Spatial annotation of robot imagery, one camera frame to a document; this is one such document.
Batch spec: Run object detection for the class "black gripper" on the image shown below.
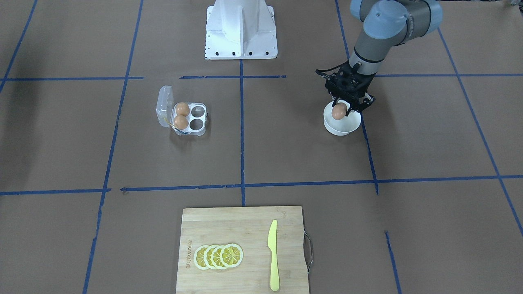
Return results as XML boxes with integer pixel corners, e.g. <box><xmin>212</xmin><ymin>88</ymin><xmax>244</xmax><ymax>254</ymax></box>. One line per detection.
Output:
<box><xmin>315</xmin><ymin>61</ymin><xmax>375</xmax><ymax>116</ymax></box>

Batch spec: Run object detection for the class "brown egg from bowl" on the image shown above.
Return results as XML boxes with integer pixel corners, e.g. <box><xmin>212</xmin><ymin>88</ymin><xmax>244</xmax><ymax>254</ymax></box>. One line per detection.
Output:
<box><xmin>332</xmin><ymin>102</ymin><xmax>348</xmax><ymax>120</ymax></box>

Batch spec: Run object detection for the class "clear plastic egg box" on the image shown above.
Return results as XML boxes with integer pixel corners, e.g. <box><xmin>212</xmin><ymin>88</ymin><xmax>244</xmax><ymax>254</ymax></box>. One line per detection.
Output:
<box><xmin>156</xmin><ymin>85</ymin><xmax>208</xmax><ymax>136</ymax></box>

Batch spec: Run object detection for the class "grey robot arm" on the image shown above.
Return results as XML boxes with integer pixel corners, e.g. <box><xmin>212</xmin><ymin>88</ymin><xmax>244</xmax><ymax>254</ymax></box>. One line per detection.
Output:
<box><xmin>316</xmin><ymin>0</ymin><xmax>443</xmax><ymax>120</ymax></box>

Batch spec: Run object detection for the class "brown egg upper in box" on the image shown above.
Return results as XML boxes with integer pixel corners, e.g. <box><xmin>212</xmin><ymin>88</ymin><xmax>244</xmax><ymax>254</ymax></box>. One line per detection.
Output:
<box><xmin>175</xmin><ymin>102</ymin><xmax>190</xmax><ymax>117</ymax></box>

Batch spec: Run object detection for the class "brown egg in box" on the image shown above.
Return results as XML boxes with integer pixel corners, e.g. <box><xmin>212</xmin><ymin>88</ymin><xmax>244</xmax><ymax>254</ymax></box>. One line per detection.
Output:
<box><xmin>173</xmin><ymin>115</ymin><xmax>189</xmax><ymax>130</ymax></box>
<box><xmin>175</xmin><ymin>102</ymin><xmax>190</xmax><ymax>117</ymax></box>

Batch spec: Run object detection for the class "brown egg lower in box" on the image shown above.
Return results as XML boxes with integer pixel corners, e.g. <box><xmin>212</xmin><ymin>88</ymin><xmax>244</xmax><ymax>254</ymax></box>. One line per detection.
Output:
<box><xmin>173</xmin><ymin>115</ymin><xmax>189</xmax><ymax>130</ymax></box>

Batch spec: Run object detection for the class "white bowl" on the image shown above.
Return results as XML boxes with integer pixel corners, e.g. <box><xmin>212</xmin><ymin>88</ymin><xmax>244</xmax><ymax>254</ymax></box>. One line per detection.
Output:
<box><xmin>323</xmin><ymin>100</ymin><xmax>361</xmax><ymax>136</ymax></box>

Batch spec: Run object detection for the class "bamboo cutting board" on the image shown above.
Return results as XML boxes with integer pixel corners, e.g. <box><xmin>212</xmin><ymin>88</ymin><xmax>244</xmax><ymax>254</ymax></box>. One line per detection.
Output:
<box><xmin>176</xmin><ymin>205</ymin><xmax>310</xmax><ymax>294</ymax></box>

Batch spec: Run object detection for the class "lemon slice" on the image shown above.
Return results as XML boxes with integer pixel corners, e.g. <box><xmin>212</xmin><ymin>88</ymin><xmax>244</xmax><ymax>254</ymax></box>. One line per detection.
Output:
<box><xmin>193</xmin><ymin>245</ymin><xmax>209</xmax><ymax>270</ymax></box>
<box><xmin>220</xmin><ymin>243</ymin><xmax>244</xmax><ymax>268</ymax></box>
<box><xmin>208</xmin><ymin>245</ymin><xmax>229</xmax><ymax>270</ymax></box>
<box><xmin>203</xmin><ymin>244</ymin><xmax>217</xmax><ymax>270</ymax></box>

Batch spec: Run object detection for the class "yellow plastic knife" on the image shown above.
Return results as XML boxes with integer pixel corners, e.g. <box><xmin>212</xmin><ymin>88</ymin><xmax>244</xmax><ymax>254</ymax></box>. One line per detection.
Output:
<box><xmin>267</xmin><ymin>219</ymin><xmax>280</xmax><ymax>292</ymax></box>

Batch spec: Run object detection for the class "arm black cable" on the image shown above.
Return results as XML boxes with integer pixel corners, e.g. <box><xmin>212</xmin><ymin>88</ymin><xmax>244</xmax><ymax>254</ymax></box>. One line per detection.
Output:
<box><xmin>315</xmin><ymin>62</ymin><xmax>352</xmax><ymax>78</ymax></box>

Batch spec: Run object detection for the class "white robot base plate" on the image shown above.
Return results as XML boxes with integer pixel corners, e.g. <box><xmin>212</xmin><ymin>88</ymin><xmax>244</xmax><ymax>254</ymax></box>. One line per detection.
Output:
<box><xmin>204</xmin><ymin>0</ymin><xmax>278</xmax><ymax>60</ymax></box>

